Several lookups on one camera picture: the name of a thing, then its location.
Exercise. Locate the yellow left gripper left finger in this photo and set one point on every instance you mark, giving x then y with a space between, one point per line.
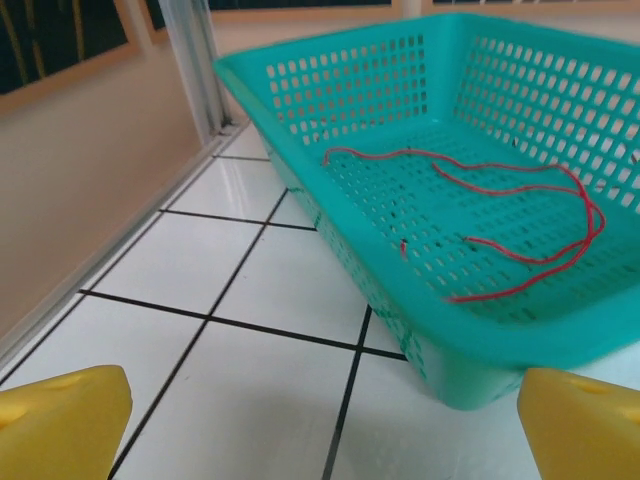
60 430

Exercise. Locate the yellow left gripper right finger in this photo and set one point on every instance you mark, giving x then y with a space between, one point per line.
585 430

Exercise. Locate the teal slotted plastic basket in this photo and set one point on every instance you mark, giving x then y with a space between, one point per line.
450 340

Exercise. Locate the aluminium corner post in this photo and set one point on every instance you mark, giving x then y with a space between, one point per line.
200 65

